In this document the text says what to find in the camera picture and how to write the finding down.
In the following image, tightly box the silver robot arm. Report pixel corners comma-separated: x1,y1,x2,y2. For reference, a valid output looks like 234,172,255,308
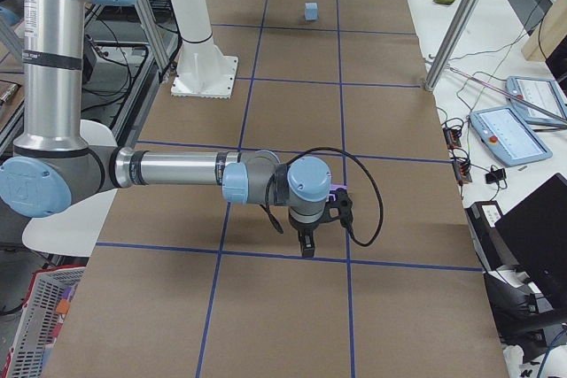
1,0,353,258

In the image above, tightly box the metal reach stick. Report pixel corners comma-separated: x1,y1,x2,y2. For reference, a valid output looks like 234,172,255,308
447,66,566,126

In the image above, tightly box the grey perforated basket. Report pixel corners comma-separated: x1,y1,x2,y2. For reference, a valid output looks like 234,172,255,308
1,266,85,377

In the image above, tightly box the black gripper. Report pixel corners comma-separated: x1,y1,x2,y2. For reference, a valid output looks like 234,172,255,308
288,189,353,258

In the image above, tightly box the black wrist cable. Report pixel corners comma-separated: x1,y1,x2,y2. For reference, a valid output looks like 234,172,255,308
260,148,384,248

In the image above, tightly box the purple foam block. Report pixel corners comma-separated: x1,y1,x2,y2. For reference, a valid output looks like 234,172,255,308
330,183,347,190

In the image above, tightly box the near blue teach pendant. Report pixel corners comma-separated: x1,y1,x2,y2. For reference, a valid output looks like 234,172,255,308
470,106,553,166

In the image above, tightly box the far blue teach pendant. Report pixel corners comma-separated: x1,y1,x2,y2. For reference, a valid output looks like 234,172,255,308
506,76,566,126

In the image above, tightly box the light blue foam block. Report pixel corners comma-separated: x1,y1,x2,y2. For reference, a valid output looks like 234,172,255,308
304,2,319,21

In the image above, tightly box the aluminium frame post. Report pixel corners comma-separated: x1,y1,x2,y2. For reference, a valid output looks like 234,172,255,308
423,0,479,92

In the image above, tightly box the blue teach pendant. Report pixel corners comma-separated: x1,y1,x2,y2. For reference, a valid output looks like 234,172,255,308
506,76,566,126
470,106,553,166

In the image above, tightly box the black laptop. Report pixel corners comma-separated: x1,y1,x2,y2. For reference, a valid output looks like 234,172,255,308
495,173,566,308

